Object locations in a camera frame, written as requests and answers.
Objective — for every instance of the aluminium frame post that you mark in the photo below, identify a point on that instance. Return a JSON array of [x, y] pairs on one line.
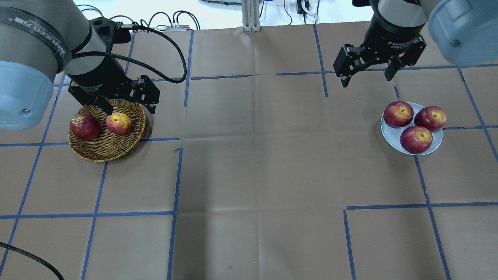
[[250, 16]]

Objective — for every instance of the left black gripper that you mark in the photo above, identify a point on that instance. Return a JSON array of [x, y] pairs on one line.
[[100, 74]]

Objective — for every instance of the plate apple front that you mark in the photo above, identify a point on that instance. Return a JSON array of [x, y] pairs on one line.
[[416, 139]]

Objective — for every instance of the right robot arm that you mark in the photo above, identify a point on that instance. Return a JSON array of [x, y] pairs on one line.
[[465, 32]]

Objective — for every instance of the plate apple far side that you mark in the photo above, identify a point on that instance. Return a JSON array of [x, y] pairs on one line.
[[433, 118]]

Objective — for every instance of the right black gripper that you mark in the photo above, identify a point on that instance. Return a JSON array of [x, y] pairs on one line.
[[391, 37]]

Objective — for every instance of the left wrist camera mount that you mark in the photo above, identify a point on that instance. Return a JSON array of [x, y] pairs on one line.
[[110, 32]]

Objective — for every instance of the plate apple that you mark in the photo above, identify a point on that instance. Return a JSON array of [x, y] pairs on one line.
[[416, 139], [433, 118], [398, 114]]

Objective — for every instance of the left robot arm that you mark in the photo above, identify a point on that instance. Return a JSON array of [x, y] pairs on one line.
[[42, 38]]

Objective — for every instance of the yellow-red apple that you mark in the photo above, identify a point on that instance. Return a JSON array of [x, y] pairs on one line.
[[119, 124]]

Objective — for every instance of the light blue plate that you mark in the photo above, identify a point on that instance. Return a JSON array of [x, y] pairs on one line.
[[392, 135]]

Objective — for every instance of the dark red basket apple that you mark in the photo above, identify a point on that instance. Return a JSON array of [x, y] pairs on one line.
[[85, 127]]

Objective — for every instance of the plate apple near centre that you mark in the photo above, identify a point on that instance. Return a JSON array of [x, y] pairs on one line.
[[398, 114]]

